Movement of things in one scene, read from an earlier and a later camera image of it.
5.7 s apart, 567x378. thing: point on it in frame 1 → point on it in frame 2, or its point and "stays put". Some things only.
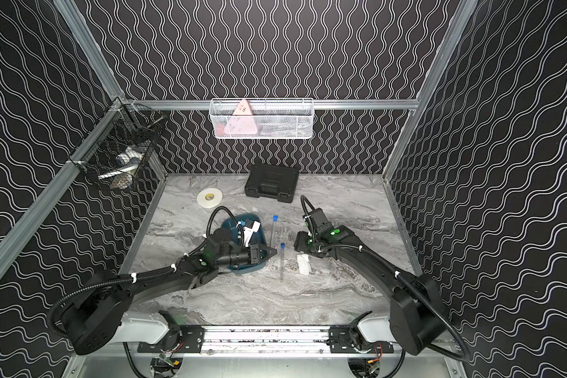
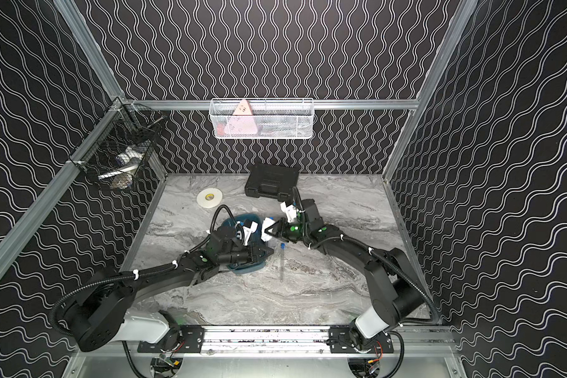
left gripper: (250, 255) stays put
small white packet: (303, 264) → (266, 223)
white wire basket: (261, 118) stays put
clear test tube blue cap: (283, 246) stays put
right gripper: (299, 242) → (280, 225)
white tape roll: (209, 198) stays put
